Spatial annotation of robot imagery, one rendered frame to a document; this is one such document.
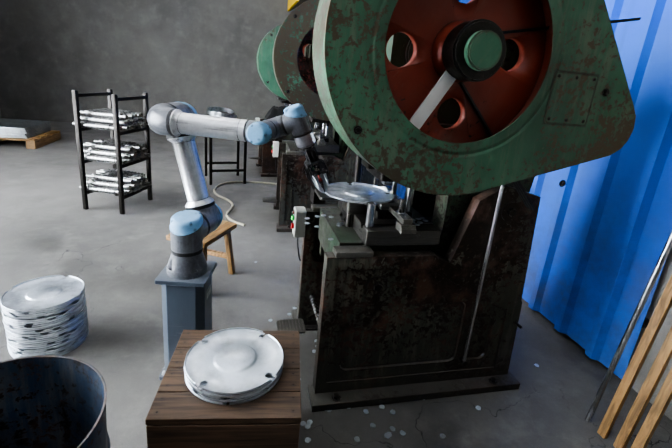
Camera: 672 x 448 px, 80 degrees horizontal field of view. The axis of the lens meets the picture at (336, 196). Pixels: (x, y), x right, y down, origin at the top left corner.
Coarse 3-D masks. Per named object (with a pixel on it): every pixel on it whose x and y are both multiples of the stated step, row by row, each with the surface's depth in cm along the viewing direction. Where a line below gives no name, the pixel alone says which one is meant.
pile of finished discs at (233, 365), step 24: (216, 336) 130; (240, 336) 131; (264, 336) 134; (192, 360) 119; (216, 360) 119; (240, 360) 120; (264, 360) 121; (192, 384) 110; (216, 384) 111; (240, 384) 111; (264, 384) 112
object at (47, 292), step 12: (48, 276) 182; (60, 276) 184; (72, 276) 184; (12, 288) 171; (24, 288) 172; (36, 288) 172; (48, 288) 173; (60, 288) 174; (72, 288) 175; (0, 300) 162; (12, 300) 163; (24, 300) 164; (36, 300) 164; (48, 300) 165; (60, 300) 166
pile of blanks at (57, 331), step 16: (64, 304) 164; (80, 304) 173; (16, 320) 158; (32, 320) 158; (48, 320) 161; (64, 320) 166; (80, 320) 173; (16, 336) 160; (32, 336) 162; (48, 336) 163; (64, 336) 168; (80, 336) 176; (16, 352) 163; (32, 352) 162; (48, 352) 166; (64, 352) 170
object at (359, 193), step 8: (336, 184) 174; (344, 184) 175; (352, 184) 177; (360, 184) 177; (368, 184) 177; (336, 192) 162; (344, 192) 162; (352, 192) 162; (360, 192) 163; (368, 192) 164; (376, 192) 167; (384, 192) 168; (344, 200) 151; (352, 200) 153; (360, 200) 154; (368, 200) 155; (376, 200) 156; (384, 200) 157
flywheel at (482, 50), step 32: (416, 0) 108; (448, 0) 110; (480, 0) 112; (512, 0) 114; (544, 0) 115; (416, 32) 110; (448, 32) 109; (480, 32) 101; (544, 32) 119; (416, 64) 113; (448, 64) 107; (480, 64) 103; (544, 64) 121; (416, 96) 116; (448, 96) 118; (480, 96) 120; (512, 96) 123; (448, 128) 124; (480, 128) 124
